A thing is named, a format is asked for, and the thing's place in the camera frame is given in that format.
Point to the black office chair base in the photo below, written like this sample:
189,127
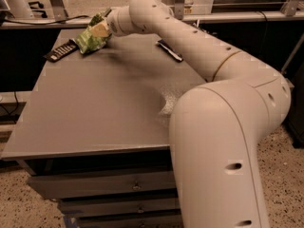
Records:
37,6

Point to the blue chip bag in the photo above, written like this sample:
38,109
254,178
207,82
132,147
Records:
169,50

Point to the black rxbar chocolate bar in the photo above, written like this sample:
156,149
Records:
61,51

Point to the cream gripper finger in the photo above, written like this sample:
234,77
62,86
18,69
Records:
100,30

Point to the bottom grey drawer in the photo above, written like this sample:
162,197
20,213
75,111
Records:
129,222

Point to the metal railing ledge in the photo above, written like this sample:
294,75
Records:
214,18

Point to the middle grey drawer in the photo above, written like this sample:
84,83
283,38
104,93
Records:
99,207

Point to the grey drawer cabinet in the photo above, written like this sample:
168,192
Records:
106,111

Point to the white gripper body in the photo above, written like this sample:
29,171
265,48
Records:
114,25

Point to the grey drawer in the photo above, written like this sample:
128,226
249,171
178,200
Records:
99,207
129,222
91,184

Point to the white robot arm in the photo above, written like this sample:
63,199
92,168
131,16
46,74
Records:
214,127

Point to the green jalapeno chip bag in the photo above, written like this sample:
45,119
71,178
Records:
88,43

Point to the top grey drawer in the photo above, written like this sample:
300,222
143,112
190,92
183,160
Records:
91,184

